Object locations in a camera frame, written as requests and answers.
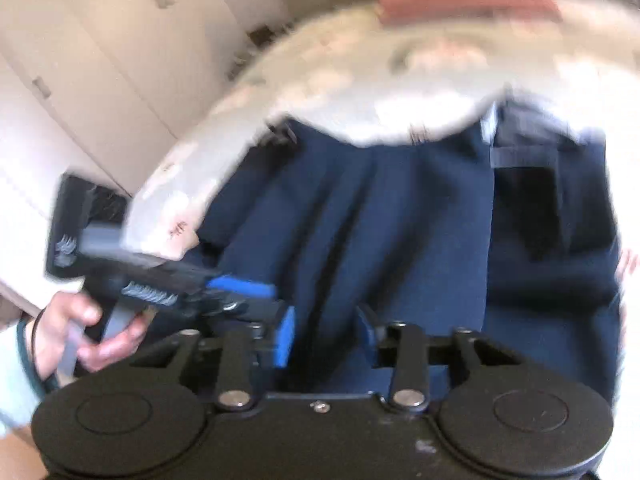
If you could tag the bed with floral bedspread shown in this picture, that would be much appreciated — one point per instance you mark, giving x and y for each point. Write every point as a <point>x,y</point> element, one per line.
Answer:
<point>320,85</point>

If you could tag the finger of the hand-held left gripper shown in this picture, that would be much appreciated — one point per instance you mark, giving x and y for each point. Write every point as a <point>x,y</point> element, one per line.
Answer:
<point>245,287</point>
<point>250,310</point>

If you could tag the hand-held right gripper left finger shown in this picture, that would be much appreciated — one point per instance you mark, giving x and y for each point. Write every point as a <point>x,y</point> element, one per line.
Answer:
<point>282,337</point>

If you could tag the white wardrobe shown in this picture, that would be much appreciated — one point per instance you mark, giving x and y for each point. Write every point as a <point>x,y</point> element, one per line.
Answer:
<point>100,60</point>

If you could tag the person's left forearm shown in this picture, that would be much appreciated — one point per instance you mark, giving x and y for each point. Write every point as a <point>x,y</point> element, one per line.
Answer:
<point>15,385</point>

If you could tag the navy striped hoodie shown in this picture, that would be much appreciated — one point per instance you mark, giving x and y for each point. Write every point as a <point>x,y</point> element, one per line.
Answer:
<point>400,240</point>

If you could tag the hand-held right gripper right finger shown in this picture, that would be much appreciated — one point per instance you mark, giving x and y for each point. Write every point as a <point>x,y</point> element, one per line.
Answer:
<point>366,335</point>

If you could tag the person's left hand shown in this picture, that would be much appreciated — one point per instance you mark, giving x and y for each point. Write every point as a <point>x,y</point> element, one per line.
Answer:
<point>57,330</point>

